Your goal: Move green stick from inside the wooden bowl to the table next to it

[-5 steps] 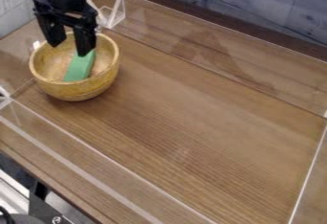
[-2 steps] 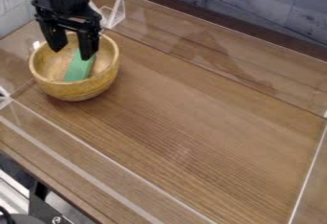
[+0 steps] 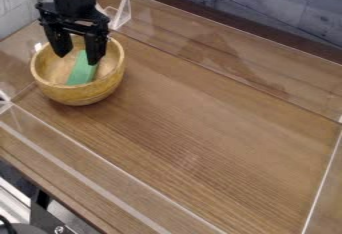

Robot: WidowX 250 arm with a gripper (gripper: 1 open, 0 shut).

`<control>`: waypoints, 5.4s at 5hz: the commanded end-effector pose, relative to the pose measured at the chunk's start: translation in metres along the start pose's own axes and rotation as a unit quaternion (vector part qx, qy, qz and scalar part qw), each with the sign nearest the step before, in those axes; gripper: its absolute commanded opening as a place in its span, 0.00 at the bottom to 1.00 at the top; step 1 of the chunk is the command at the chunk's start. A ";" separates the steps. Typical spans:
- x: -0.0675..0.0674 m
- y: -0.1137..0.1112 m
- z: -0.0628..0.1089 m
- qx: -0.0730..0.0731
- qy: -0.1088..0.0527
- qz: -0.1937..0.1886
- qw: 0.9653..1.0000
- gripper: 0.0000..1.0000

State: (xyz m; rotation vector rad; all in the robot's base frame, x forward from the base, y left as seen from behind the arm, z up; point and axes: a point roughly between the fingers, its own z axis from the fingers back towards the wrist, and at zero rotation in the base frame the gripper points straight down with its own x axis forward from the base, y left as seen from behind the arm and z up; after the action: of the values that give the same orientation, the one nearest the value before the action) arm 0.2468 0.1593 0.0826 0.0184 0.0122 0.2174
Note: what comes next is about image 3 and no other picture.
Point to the black table leg frame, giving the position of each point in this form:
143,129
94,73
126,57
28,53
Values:
43,219

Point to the green stick block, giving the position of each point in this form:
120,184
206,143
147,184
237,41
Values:
83,71

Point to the wooden bowl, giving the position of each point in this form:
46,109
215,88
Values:
51,71

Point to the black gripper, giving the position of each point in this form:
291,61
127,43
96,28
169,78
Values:
90,23

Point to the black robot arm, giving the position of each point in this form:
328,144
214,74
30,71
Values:
70,7

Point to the clear acrylic corner bracket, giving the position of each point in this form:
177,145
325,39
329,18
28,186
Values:
119,15

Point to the clear acrylic left bracket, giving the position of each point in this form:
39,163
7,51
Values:
6,104

